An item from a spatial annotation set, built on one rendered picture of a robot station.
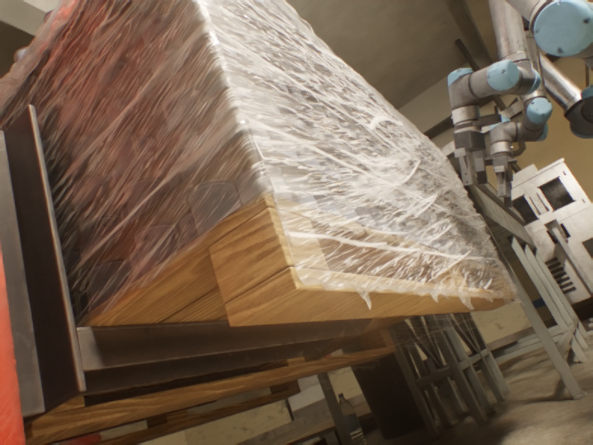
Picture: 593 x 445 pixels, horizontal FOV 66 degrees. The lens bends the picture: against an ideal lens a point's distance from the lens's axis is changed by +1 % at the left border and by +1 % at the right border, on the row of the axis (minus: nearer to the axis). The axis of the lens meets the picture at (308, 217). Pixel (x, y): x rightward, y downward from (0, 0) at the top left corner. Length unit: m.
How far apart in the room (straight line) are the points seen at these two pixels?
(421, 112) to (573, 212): 3.71
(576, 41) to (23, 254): 1.17
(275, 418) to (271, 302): 10.15
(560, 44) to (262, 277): 0.95
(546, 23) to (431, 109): 8.05
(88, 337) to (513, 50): 1.28
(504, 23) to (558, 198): 5.55
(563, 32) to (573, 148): 7.39
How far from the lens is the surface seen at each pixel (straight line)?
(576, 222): 6.91
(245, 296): 0.51
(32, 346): 0.77
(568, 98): 1.99
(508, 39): 1.50
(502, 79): 1.35
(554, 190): 6.97
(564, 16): 1.25
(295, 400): 10.17
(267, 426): 10.78
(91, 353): 0.71
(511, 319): 8.41
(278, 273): 0.48
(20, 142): 0.89
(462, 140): 1.37
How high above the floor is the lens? 0.35
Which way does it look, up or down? 21 degrees up
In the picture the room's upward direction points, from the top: 22 degrees counter-clockwise
